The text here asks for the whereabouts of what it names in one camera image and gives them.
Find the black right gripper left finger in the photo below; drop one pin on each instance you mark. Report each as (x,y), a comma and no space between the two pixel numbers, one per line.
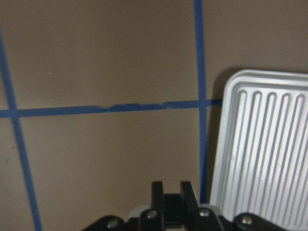
(152,219)

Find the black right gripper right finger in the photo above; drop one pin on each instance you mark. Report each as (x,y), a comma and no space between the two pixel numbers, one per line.
(197,217)

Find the silver ribbed metal tray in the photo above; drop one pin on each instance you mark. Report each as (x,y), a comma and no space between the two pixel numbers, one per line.
(261,163)

